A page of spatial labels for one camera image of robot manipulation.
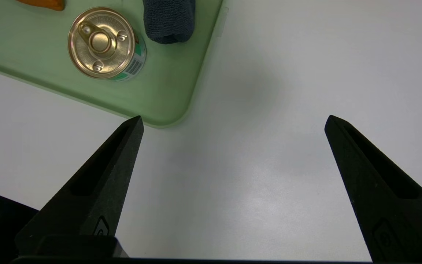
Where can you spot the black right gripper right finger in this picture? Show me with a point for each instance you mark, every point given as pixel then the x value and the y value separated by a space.
pixel 387 205

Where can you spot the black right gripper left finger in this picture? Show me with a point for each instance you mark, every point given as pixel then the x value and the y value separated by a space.
pixel 97 190

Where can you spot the orange toy fruit tart slice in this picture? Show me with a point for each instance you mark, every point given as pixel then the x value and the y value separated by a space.
pixel 44 3

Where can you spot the light green plastic tray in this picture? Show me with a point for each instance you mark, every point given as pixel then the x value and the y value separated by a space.
pixel 167 80

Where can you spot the gold lid tin can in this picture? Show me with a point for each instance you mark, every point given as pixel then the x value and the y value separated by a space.
pixel 101 42

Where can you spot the dark blue rolled towel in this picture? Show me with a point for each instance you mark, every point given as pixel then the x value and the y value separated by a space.
pixel 169 20

